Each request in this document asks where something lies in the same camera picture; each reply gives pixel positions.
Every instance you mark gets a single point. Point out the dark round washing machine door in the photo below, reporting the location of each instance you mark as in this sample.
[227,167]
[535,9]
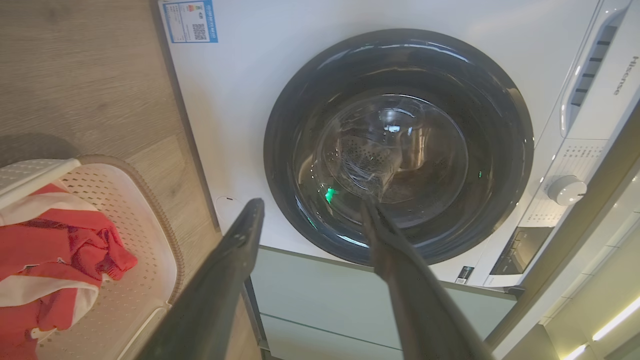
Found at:
[400,65]

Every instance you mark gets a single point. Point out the grey countertop edge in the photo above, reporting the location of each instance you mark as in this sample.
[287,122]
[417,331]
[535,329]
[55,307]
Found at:
[580,225]

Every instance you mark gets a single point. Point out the white front-load washing machine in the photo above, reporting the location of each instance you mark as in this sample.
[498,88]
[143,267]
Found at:
[240,100]

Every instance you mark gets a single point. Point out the white perforated laundry basket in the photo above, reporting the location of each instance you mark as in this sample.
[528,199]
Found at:
[140,260]

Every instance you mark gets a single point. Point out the round filter cover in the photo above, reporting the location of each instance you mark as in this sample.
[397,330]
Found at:
[226,207]

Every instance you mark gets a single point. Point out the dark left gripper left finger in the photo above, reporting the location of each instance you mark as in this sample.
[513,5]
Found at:
[210,295]

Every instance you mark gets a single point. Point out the LED light strip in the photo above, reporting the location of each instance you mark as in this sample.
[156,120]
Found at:
[575,352]
[616,318]

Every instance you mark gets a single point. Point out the dark display panel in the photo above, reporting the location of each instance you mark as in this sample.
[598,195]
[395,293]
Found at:
[522,250]

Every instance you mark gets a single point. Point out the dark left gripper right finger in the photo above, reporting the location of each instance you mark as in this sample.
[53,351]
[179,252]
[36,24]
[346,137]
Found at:
[420,310]

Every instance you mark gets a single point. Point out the white detergent drawer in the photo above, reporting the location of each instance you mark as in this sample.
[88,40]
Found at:
[607,75]

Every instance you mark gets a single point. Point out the blue energy label sticker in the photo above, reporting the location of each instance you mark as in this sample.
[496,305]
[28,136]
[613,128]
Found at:
[190,20]

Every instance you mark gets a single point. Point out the red and white garment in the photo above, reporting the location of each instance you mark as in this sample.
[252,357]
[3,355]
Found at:
[50,245]

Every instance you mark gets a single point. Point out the pale green cabinet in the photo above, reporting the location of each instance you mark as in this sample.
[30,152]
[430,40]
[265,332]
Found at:
[320,295]

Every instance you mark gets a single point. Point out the small black text sticker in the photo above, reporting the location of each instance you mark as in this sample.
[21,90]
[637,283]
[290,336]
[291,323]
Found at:
[464,274]

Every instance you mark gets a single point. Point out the white control knob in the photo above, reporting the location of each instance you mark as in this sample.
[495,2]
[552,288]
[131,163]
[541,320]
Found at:
[566,190]

